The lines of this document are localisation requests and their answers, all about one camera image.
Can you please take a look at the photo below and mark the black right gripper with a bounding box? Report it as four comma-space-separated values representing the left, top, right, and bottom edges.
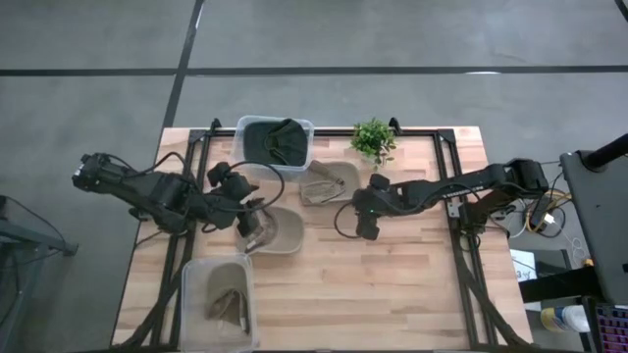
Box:
351, 172, 393, 241

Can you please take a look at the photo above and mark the grey metal stand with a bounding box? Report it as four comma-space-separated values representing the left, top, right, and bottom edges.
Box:
0, 194, 79, 353

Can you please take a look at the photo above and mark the clear plastic bin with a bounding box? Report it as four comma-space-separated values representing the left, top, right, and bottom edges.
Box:
230, 115, 315, 181
180, 253, 259, 353

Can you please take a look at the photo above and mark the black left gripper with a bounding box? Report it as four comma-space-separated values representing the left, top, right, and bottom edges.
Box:
206, 161, 267, 239

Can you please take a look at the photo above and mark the black aluminium table frame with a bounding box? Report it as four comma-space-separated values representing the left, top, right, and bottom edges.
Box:
112, 117, 536, 352

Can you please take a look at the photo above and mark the grey flat panel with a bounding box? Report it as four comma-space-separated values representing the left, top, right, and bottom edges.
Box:
560, 149, 628, 305

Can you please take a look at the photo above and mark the black power strip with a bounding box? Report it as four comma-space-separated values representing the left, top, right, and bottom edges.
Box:
529, 194, 555, 231

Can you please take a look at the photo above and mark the white paper sheet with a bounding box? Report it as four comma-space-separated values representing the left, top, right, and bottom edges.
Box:
509, 248, 539, 283

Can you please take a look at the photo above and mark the backlit keyboard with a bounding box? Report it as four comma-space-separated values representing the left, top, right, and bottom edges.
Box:
591, 302, 628, 353

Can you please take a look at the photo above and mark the small green potted plant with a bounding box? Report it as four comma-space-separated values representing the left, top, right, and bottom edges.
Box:
349, 117, 397, 171

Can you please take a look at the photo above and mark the white and yellow bottle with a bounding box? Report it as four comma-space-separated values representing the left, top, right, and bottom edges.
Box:
540, 304, 591, 333

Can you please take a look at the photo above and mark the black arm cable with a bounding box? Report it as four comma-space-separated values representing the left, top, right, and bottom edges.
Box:
334, 181, 472, 240
105, 151, 287, 234

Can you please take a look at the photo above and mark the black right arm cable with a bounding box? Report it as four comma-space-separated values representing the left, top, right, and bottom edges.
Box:
334, 181, 472, 240

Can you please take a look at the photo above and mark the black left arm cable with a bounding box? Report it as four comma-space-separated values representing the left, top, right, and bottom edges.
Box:
105, 151, 287, 234

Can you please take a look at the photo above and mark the yellow cable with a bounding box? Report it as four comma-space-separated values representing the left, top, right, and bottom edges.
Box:
523, 189, 574, 235

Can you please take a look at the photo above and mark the black flat board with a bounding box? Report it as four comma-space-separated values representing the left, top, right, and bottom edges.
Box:
518, 249, 607, 304

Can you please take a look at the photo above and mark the beige cap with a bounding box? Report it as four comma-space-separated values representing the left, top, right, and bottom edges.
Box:
204, 262, 252, 335
298, 160, 363, 207
234, 204, 306, 256

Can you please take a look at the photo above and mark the black round pole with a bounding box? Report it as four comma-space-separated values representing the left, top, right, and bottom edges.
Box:
583, 132, 628, 171

